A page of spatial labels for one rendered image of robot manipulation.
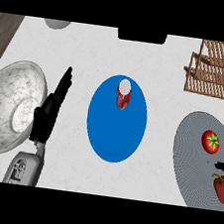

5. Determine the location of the red tomato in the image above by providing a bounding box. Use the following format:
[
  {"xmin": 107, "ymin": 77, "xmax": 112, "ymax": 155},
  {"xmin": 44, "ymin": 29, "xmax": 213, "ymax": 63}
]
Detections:
[{"xmin": 199, "ymin": 129, "xmax": 222, "ymax": 156}]

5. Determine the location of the brown wooden panel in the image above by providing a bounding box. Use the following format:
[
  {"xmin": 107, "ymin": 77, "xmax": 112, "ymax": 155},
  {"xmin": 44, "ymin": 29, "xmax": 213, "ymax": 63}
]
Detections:
[{"xmin": 0, "ymin": 12, "xmax": 27, "ymax": 80}]

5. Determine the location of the red can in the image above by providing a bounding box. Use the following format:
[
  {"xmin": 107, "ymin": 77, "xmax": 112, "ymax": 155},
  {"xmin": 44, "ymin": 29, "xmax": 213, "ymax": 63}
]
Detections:
[{"xmin": 113, "ymin": 78, "xmax": 134, "ymax": 111}]

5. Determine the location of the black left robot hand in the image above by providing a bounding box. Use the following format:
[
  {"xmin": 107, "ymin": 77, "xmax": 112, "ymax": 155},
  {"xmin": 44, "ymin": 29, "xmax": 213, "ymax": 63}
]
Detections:
[{"xmin": 28, "ymin": 61, "xmax": 75, "ymax": 147}]

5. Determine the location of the white marbled bowl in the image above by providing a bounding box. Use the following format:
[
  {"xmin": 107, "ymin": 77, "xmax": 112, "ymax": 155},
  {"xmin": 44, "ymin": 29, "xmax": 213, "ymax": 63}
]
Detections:
[{"xmin": 0, "ymin": 56, "xmax": 53, "ymax": 163}]

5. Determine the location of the grey round placemat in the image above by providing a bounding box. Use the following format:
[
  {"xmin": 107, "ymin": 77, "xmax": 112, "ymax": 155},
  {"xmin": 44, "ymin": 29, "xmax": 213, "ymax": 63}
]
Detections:
[{"xmin": 165, "ymin": 108, "xmax": 224, "ymax": 213}]

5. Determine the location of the blue oval plate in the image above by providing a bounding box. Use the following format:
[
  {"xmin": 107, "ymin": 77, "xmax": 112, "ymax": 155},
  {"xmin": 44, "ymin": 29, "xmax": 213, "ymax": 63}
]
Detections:
[{"xmin": 81, "ymin": 70, "xmax": 154, "ymax": 167}]

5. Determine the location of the wooden tiered shelf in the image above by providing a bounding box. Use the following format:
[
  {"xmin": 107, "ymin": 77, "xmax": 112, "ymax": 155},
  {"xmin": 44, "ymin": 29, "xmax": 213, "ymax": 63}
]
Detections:
[{"xmin": 180, "ymin": 37, "xmax": 224, "ymax": 102}]

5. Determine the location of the black appliance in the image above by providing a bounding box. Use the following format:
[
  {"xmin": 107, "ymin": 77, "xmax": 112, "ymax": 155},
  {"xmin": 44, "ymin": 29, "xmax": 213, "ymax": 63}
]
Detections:
[{"xmin": 116, "ymin": 28, "xmax": 169, "ymax": 47}]

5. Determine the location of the grey round object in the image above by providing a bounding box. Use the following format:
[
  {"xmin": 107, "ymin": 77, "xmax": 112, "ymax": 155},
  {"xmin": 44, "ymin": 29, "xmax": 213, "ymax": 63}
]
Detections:
[{"xmin": 42, "ymin": 18, "xmax": 72, "ymax": 33}]

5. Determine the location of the red bell pepper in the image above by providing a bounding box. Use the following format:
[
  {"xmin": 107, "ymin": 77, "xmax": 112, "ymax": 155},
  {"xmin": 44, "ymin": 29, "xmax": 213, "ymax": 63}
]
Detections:
[{"xmin": 208, "ymin": 172, "xmax": 224, "ymax": 204}]

